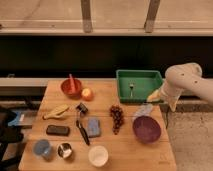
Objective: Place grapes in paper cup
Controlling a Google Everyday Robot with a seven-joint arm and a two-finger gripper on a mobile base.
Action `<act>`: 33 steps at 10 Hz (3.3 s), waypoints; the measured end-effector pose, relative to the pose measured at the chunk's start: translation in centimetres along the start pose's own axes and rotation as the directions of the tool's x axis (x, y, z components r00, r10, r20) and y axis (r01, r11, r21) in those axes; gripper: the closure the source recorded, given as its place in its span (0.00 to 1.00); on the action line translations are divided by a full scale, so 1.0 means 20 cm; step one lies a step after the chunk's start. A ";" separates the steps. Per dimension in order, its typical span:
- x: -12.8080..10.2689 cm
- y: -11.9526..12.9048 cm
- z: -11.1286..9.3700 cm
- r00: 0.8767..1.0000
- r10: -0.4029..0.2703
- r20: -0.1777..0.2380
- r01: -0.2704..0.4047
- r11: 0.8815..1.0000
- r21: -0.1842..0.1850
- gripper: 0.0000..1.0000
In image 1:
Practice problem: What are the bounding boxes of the yellow banana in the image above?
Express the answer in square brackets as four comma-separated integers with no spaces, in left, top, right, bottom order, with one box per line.
[43,105,69,120]

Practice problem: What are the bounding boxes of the black handled brush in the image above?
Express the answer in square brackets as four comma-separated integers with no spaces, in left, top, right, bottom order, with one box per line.
[75,102,91,146]

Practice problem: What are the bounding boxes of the blue sponge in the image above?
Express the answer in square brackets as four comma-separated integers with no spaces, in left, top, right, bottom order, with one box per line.
[87,117,101,138]

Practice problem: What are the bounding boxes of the red bowl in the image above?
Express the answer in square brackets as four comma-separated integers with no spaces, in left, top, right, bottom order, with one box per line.
[61,79,82,98]

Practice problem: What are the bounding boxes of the black rectangular case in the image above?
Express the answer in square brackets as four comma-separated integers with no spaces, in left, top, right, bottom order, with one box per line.
[46,125,70,136]

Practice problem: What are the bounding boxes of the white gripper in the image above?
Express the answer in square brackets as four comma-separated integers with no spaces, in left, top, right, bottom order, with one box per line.
[147,83,182,112]

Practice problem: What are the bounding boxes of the small metal cup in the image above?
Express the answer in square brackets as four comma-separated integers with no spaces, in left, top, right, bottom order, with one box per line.
[58,143,73,159]

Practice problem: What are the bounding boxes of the blue plastic cup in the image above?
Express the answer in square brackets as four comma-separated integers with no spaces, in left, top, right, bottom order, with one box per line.
[33,139,52,160]

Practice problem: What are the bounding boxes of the purple bowl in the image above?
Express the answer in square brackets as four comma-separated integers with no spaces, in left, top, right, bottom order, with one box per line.
[132,116,161,144]

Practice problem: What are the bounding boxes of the dark red grape bunch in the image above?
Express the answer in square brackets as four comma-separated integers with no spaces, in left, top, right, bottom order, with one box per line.
[110,105,124,135]

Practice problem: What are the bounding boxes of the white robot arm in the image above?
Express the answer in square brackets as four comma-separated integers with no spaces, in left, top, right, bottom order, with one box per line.
[147,63,213,111]

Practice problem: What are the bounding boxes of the clear plastic bag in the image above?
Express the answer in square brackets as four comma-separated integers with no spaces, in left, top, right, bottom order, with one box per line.
[132,104,153,120]

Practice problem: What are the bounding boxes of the red spoon in bowl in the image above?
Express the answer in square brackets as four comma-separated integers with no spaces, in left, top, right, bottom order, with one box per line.
[69,74,76,93]

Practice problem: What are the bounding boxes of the green plastic bin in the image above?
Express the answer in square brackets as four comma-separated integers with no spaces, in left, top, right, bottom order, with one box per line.
[116,70,163,103]

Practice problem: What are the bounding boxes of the white paper cup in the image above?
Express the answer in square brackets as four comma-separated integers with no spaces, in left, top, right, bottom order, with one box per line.
[88,145,109,167]

